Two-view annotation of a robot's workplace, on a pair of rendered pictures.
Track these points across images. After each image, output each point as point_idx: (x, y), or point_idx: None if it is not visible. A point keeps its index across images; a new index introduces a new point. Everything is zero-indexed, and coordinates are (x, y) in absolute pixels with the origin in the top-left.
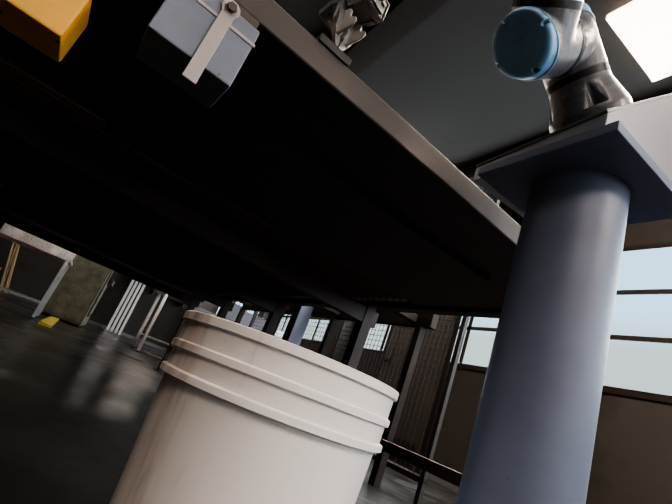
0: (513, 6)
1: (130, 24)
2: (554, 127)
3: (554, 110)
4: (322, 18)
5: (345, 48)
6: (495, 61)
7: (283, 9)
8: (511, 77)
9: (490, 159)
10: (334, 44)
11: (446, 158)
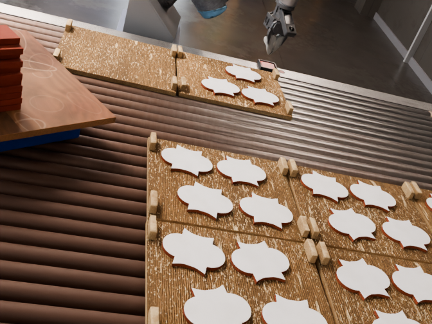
0: (227, 0)
1: None
2: (168, 7)
3: (174, 1)
4: (291, 36)
5: (266, 48)
6: (214, 17)
7: (290, 71)
8: (205, 18)
9: (175, 36)
10: (268, 61)
11: (186, 46)
